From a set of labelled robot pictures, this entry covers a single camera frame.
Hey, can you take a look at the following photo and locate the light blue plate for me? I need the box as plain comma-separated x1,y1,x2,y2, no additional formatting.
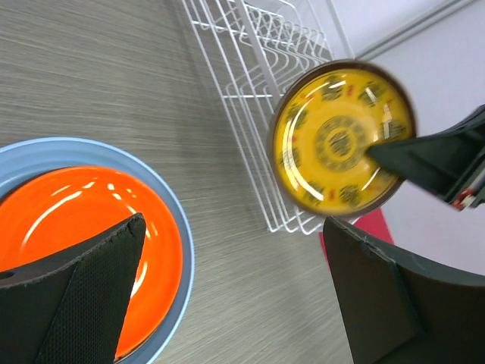
1,137,194,363

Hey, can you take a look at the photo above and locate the white wire dish rack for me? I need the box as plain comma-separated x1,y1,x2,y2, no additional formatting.
182,1,353,235

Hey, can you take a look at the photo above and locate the red folder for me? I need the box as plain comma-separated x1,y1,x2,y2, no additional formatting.
319,207,395,262

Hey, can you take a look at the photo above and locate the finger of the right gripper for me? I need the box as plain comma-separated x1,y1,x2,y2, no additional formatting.
366,105,484,211

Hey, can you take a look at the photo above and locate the yellow patterned plate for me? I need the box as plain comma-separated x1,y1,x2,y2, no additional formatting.
267,60,417,218

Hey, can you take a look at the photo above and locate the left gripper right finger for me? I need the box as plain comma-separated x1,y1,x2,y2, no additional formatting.
323,218,484,363

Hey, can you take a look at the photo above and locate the orange plate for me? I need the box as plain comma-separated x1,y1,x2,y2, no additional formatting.
1,166,183,359

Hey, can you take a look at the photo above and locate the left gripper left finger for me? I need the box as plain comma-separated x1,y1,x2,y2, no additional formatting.
1,213,146,363

